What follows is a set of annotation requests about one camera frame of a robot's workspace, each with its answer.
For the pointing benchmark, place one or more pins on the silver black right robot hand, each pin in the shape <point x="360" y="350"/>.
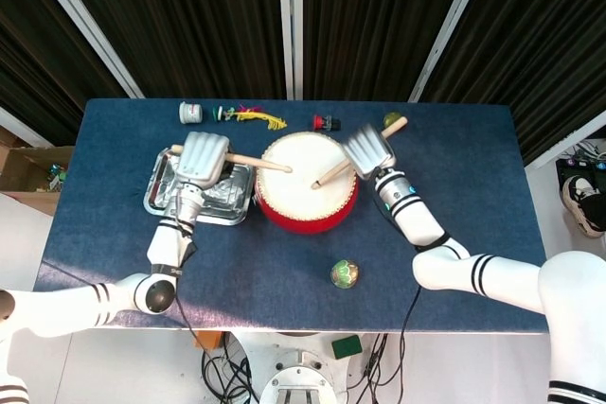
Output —
<point x="369" y="153"/>

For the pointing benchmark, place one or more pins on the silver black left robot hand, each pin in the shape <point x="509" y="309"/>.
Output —
<point x="201" y="158"/>

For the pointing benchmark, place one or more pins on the wooden drumstick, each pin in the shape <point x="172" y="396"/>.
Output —
<point x="260" y="163"/>
<point x="331" y="176"/>

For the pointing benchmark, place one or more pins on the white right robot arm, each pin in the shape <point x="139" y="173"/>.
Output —
<point x="502" y="276"/>

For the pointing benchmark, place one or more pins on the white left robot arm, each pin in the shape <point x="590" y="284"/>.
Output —
<point x="165" y="243"/>

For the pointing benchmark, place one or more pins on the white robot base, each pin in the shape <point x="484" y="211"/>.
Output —
<point x="298" y="371"/>

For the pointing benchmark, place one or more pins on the red drum with white skin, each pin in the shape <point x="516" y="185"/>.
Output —
<point x="303" y="205"/>

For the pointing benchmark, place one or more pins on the green and orange ball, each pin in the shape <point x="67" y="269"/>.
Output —
<point x="390" y="119"/>

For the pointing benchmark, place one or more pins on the silver metal tray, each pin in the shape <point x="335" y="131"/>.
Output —
<point x="227" y="196"/>

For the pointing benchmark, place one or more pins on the small white jar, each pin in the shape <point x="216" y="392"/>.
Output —
<point x="190" y="113"/>

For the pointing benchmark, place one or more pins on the red and black button toy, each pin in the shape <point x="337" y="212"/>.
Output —
<point x="324" y="122"/>

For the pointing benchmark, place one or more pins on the colourful feather shuttlecock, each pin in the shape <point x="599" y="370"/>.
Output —
<point x="251" y="116"/>

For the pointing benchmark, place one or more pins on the green gold nesting doll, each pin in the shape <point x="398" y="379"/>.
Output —
<point x="344" y="275"/>

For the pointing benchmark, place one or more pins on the dark pleated curtain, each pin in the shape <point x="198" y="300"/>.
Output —
<point x="199" y="21"/>

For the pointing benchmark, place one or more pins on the blue table cloth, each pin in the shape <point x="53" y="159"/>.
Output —
<point x="284" y="290"/>

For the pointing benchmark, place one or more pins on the brown cardboard box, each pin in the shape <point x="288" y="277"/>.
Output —
<point x="23" y="172"/>

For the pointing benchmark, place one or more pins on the orange box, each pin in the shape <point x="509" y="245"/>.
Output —
<point x="210" y="340"/>

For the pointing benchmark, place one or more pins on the green block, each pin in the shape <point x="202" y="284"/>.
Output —
<point x="346" y="347"/>

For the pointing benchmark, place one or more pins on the black power box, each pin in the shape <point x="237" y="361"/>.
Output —
<point x="577" y="165"/>

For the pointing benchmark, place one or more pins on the black and white shoe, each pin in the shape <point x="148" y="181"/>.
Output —
<point x="580" y="196"/>

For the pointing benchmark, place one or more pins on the white frame post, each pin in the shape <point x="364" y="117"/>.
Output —
<point x="450" y="25"/>
<point x="23" y="127"/>
<point x="80" y="21"/>
<point x="290" y="21"/>
<point x="568" y="139"/>

